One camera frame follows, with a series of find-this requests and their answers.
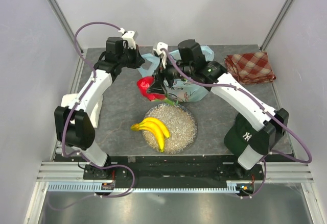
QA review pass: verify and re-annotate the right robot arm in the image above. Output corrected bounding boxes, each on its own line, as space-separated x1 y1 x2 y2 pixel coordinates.
147 39 289 180

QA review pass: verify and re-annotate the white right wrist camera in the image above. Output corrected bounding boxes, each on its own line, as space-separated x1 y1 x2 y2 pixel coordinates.
152 42 168 69

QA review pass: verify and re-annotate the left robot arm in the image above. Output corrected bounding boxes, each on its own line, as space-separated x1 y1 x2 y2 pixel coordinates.
54 31 145 180

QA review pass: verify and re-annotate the yellow fake banana bunch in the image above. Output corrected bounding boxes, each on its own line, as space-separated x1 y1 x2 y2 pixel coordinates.
130 117 170 152

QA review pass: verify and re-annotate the speckled round plate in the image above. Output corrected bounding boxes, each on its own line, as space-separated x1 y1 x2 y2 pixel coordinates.
145 104 198 154

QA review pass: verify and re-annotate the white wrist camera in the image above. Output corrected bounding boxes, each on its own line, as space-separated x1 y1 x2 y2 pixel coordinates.
152 42 168 69
119 28 138 49

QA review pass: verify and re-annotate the light blue plastic bag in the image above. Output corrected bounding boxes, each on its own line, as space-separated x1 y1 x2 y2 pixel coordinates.
138 39 214 103

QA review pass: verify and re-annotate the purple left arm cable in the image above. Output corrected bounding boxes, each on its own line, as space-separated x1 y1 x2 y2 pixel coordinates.
47 21 135 211

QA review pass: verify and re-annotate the light blue cable duct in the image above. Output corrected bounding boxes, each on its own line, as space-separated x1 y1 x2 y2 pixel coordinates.
48 182 245 193

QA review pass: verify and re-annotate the white folded towel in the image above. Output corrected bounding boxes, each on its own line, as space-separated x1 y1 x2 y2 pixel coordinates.
61 93 103 129

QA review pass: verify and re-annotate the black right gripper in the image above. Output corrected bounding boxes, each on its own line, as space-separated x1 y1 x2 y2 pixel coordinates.
147 55 194 95

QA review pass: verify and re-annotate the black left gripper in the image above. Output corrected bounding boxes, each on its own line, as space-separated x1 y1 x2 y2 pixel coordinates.
118 44 145 69

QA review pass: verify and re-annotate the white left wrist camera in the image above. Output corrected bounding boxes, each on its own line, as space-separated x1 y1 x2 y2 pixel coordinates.
119 28 138 49

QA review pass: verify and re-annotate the red fake dragon fruit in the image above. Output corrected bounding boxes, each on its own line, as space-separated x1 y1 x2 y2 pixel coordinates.
136 76 178 105

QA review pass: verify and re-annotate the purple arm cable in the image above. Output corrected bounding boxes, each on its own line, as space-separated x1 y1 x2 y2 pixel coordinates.
159 47 313 200
47 21 135 211

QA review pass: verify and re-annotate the red checkered cloth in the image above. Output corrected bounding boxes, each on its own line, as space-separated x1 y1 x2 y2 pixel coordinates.
224 52 276 84

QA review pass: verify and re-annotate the dark green baseball cap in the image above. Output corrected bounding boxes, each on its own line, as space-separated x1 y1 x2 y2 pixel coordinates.
224 113 257 157

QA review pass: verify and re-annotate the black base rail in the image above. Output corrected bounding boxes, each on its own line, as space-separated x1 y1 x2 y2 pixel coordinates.
83 155 264 187

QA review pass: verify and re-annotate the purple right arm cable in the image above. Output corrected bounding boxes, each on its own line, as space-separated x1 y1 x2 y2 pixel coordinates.
159 47 313 200

